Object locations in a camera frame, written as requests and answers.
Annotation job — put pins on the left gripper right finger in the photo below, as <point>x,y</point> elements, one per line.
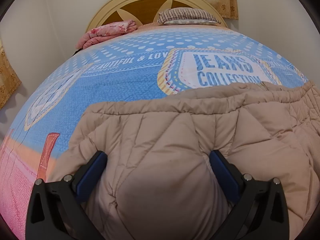
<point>259,207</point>

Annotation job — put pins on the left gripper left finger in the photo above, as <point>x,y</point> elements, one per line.
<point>55,210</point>

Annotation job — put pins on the beige quilted puffer jacket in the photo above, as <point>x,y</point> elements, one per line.
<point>158,183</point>

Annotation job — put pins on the yellow side window curtain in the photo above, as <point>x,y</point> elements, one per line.
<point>9,81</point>

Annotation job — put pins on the blue pink printed bedspread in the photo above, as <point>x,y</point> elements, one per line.
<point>150,63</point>

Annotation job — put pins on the pink floral folded blanket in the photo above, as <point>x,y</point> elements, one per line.
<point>105,32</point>

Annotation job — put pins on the striped grey pillow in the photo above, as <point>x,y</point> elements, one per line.
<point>187,16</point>

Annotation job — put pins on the cream wooden arched headboard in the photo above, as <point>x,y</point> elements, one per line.
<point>145,11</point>

